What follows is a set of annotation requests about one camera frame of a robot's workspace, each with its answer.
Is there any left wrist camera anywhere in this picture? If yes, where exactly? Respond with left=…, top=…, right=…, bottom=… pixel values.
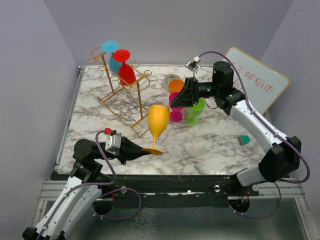
left=104, top=128, right=122, bottom=152

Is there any yellow framed whiteboard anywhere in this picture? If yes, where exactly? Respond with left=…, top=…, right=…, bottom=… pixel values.
left=226, top=47, right=290, bottom=115

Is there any pink wine glass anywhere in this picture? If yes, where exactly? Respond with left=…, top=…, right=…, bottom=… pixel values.
left=168, top=92, right=183, bottom=123

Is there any cyan wine glass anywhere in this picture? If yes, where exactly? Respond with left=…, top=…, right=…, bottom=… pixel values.
left=101, top=40, right=122, bottom=75

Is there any purple cable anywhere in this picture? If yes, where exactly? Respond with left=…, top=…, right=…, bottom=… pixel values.
left=198, top=51, right=311, bottom=220
left=37, top=131, right=142, bottom=240

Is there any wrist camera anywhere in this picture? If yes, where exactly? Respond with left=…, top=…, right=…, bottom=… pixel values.
left=104, top=128, right=122, bottom=152
left=185, top=56, right=201, bottom=78

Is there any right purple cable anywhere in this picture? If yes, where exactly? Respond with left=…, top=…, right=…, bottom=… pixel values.
left=198, top=51, right=311, bottom=220

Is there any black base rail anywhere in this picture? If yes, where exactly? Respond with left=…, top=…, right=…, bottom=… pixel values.
left=102, top=174, right=259, bottom=208

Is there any yellow wine glass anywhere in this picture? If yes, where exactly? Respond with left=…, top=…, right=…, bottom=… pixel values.
left=142, top=105, right=171, bottom=156

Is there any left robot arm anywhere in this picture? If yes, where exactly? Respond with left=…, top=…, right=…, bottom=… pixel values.
left=22, top=134, right=149, bottom=240

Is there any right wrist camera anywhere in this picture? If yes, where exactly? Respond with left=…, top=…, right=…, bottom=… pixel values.
left=185, top=56, right=201, bottom=78

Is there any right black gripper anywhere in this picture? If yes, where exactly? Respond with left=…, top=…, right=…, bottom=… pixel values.
left=171, top=77, right=221, bottom=108

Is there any green wine glass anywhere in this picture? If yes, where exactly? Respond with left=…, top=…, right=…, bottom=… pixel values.
left=185, top=98, right=206, bottom=127

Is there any orange wine glass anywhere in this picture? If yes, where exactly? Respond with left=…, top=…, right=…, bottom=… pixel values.
left=168, top=79, right=185, bottom=94

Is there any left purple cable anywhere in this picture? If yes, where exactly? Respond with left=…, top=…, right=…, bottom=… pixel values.
left=37, top=131, right=142, bottom=240

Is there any clear tape roll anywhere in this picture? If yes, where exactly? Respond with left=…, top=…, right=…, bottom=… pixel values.
left=163, top=74, right=181, bottom=92

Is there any gold wire glass rack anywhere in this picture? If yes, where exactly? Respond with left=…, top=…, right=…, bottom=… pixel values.
left=87, top=46, right=152, bottom=138

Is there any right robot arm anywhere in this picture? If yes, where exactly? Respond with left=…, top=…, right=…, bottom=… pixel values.
left=170, top=61, right=302, bottom=196

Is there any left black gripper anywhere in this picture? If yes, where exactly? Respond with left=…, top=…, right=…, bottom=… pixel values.
left=95, top=135, right=151, bottom=165

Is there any red wine glass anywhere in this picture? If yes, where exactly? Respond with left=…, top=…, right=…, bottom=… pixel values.
left=113, top=49, right=136, bottom=86

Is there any green grey eraser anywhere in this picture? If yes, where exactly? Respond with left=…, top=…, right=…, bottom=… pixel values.
left=237, top=135, right=251, bottom=146

